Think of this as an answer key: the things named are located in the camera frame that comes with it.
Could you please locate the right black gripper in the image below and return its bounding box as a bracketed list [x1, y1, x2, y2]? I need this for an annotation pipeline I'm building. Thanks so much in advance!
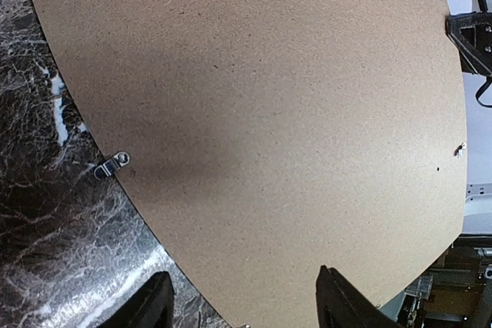
[445, 12, 491, 77]

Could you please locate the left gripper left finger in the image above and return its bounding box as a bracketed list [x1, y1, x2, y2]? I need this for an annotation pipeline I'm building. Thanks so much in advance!
[99, 271, 174, 328]

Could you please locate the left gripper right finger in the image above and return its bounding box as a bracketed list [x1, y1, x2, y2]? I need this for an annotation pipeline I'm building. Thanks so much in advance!
[316, 265, 400, 328]

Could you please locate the brown backing board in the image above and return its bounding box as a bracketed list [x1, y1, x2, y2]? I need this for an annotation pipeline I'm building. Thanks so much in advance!
[32, 0, 467, 327]

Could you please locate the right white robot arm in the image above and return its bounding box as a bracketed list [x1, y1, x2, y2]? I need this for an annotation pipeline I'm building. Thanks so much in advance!
[446, 12, 491, 234]

